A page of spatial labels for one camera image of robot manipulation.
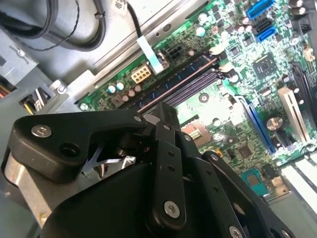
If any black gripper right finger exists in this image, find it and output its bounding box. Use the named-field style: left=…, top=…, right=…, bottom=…
left=168, top=105, right=297, bottom=238

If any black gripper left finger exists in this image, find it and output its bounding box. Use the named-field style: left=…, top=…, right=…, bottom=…
left=1, top=101, right=188, bottom=233

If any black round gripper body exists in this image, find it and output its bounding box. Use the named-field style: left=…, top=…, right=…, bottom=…
left=41, top=162, right=189, bottom=238

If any RAM stick with black chips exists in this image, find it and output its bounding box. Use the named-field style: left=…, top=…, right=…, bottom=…
left=122, top=53, right=221, bottom=114

